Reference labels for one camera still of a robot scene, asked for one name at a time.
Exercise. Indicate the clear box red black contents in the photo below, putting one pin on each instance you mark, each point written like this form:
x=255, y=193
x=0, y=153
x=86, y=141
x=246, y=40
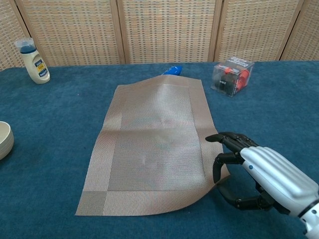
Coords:
x=230, y=77

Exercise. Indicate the cream mayonnaise squeeze bottle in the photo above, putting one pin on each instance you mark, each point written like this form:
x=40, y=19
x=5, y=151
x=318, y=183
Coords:
x=37, y=67

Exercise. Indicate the white round bowl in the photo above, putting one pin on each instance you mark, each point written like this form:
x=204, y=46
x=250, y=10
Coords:
x=6, y=139

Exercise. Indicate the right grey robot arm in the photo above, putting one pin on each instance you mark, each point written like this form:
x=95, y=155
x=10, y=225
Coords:
x=312, y=224

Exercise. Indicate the grey woven placemat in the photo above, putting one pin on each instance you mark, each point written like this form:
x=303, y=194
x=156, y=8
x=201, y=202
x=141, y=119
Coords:
x=154, y=149

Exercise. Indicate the blue carpet table cover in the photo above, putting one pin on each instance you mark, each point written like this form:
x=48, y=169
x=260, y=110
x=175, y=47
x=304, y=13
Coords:
x=49, y=112

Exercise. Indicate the woven wooden folding screen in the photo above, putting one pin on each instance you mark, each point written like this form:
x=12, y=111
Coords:
x=169, y=30

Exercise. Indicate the blue snack packet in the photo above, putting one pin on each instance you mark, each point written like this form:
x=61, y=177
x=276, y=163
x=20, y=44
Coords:
x=173, y=70

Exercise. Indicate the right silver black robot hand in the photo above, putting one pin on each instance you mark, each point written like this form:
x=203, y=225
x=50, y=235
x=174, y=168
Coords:
x=271, y=169

